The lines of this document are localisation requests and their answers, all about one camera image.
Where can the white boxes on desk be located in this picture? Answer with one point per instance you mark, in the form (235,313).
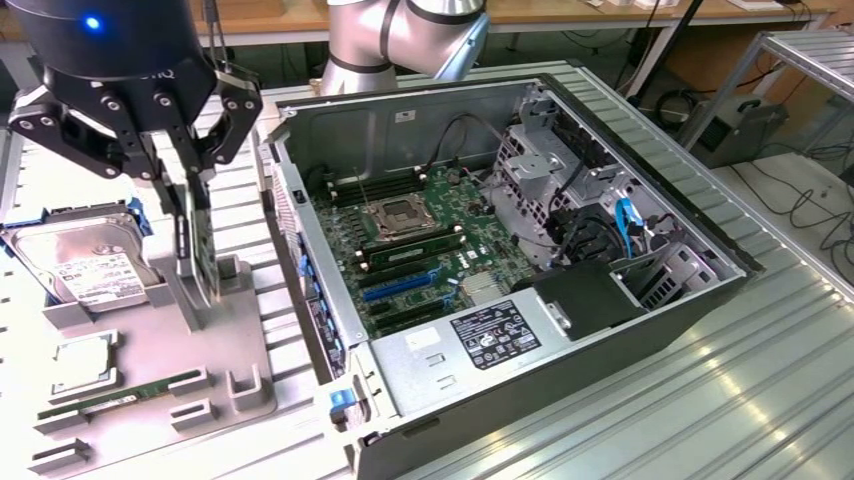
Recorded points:
(644,3)

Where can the perforated metal disk bay cage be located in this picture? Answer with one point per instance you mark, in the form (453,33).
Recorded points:
(528,220)

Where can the silver hard disk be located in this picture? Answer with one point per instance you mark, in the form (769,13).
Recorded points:
(87,255)

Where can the grey power supply unit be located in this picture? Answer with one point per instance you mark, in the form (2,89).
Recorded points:
(428,370)

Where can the grey plastic parts rack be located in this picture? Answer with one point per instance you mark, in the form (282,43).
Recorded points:
(154,350)

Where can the grey and black equipment box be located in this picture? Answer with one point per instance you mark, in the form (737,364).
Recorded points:
(741,130)

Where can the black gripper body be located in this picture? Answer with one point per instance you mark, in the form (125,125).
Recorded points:
(121,60)

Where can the green motherboard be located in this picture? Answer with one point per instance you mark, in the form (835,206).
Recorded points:
(488,230)

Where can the CPU socket with metal frame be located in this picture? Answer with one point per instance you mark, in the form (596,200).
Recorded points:
(397,217)

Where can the open black PC case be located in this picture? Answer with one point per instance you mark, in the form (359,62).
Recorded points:
(668,320)

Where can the graphics card with metal bracket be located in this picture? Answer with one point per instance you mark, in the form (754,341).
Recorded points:
(201,240)

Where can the aluminium slat frame table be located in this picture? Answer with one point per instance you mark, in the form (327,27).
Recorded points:
(815,55)

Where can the hard disk drive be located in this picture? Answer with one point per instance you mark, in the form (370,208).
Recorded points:
(23,218)

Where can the blue expansion slot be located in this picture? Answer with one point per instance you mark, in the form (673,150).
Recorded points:
(394,288)

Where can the green RAM stick in slot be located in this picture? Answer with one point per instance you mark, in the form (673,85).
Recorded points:
(408,254)

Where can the silver chipset heatsink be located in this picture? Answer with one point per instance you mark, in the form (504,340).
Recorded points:
(484,290)

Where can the blue case latch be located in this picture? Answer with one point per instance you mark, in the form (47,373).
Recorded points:
(341,400)

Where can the black slanted stand pole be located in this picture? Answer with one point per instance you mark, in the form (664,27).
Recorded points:
(670,45)

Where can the silver CPU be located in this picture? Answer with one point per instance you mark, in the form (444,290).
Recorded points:
(82,365)

